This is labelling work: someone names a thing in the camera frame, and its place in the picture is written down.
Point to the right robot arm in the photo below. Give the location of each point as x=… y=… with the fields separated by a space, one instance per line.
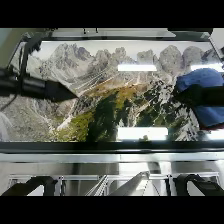
x=203 y=95

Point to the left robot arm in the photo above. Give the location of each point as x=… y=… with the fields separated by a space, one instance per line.
x=40 y=88

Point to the blue garment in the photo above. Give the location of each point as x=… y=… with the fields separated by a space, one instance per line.
x=203 y=77

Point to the silver frame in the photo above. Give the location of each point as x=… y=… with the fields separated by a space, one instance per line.
x=100 y=158

